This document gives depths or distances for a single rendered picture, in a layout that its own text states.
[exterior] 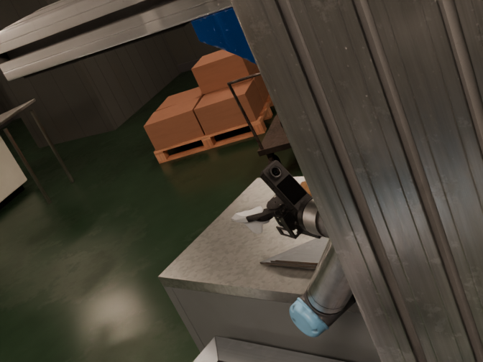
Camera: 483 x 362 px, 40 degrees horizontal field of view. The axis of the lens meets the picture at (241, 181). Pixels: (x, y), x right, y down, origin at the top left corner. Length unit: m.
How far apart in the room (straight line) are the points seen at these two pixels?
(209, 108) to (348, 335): 4.45
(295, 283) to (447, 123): 1.49
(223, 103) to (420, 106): 5.65
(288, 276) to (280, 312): 0.11
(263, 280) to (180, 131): 4.43
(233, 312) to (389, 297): 1.61
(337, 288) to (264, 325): 0.96
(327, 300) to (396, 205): 0.71
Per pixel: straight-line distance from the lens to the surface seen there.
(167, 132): 6.33
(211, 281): 2.07
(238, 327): 2.14
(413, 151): 0.44
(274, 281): 1.92
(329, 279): 1.09
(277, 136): 5.01
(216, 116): 6.11
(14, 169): 7.81
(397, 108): 0.43
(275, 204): 1.38
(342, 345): 1.90
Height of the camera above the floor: 2.07
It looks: 23 degrees down
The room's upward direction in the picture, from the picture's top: 25 degrees counter-clockwise
